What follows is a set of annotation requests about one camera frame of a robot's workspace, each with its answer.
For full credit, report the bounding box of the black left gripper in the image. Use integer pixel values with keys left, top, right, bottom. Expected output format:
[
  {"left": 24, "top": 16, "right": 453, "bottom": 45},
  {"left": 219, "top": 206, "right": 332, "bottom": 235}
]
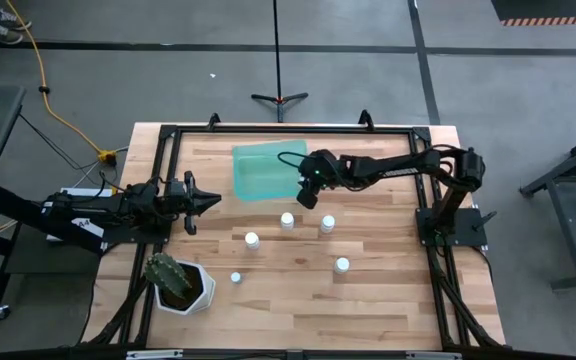
[{"left": 166, "top": 169, "right": 223, "bottom": 237}]

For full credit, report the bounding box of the teal translucent plastic basket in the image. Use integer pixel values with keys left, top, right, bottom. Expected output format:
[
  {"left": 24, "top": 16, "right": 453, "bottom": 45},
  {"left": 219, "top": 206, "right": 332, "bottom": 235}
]
[{"left": 231, "top": 139, "right": 310, "bottom": 203}]

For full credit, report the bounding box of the green cactus plant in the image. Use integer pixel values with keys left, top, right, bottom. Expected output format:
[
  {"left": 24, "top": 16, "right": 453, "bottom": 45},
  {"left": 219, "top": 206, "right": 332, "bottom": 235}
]
[{"left": 143, "top": 251, "right": 193, "bottom": 301}]

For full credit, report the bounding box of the white faceted plant pot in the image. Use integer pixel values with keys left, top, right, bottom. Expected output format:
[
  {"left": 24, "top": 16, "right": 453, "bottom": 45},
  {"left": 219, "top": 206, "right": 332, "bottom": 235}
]
[{"left": 153, "top": 258, "right": 217, "bottom": 317}]

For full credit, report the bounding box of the white label sheet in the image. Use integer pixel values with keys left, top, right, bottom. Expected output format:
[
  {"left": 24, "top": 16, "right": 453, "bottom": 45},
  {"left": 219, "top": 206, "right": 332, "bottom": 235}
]
[{"left": 45, "top": 186, "right": 120, "bottom": 245}]

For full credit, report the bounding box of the black tripod stand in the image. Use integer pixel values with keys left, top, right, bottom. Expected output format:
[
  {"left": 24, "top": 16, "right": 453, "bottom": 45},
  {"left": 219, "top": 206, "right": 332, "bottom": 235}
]
[{"left": 250, "top": 0, "right": 310, "bottom": 124}]

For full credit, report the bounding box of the black metal workbench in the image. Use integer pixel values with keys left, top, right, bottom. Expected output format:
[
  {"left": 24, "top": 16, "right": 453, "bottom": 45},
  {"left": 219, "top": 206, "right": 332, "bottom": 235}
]
[{"left": 519, "top": 127, "right": 576, "bottom": 291}]

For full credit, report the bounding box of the person's shoe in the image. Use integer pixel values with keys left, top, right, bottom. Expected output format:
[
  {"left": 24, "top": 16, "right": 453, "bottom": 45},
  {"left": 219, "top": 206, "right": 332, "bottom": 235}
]
[
  {"left": 0, "top": 7, "right": 33, "bottom": 31},
  {"left": 0, "top": 22, "right": 24, "bottom": 46}
]

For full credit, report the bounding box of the black orange striped mat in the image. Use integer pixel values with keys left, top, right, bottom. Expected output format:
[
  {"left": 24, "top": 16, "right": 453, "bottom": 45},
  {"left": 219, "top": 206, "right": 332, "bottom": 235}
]
[{"left": 490, "top": 0, "right": 576, "bottom": 27}]

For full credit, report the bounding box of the black aluminium table frame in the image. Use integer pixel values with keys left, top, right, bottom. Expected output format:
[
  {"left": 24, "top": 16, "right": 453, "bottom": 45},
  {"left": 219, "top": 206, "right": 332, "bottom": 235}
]
[{"left": 87, "top": 109, "right": 507, "bottom": 360}]

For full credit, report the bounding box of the black floor cable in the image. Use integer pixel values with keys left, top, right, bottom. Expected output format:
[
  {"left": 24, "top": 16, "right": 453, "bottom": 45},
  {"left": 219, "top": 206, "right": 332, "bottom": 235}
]
[{"left": 17, "top": 112, "right": 119, "bottom": 194}]

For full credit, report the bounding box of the yellow extension cable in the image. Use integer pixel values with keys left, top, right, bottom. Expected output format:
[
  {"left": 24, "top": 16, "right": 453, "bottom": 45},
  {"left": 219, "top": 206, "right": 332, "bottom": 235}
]
[{"left": 5, "top": 0, "right": 118, "bottom": 166}]

